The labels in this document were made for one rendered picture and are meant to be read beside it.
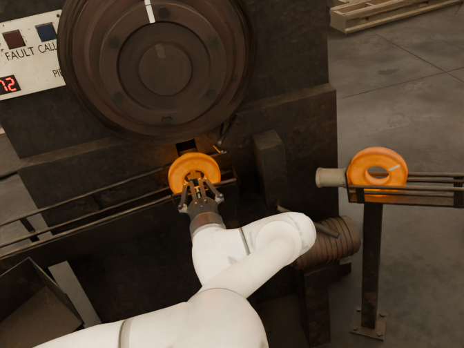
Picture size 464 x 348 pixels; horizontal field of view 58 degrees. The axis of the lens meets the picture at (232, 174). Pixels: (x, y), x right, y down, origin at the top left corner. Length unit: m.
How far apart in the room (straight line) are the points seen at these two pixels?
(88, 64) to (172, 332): 0.72
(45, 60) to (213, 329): 0.94
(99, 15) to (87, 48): 0.08
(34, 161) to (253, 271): 0.80
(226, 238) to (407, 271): 1.11
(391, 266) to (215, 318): 1.56
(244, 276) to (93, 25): 0.62
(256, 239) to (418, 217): 1.34
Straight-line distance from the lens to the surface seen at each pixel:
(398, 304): 1.82
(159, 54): 0.95
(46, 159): 1.31
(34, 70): 1.23
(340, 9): 4.69
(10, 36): 1.21
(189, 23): 0.95
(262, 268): 0.75
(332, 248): 1.31
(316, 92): 1.31
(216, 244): 0.97
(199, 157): 1.20
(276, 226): 0.93
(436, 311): 1.83
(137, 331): 0.44
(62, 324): 1.19
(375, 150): 1.20
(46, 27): 1.18
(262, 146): 1.21
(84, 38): 1.03
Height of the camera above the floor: 1.44
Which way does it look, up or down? 35 degrees down
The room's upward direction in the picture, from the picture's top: 11 degrees counter-clockwise
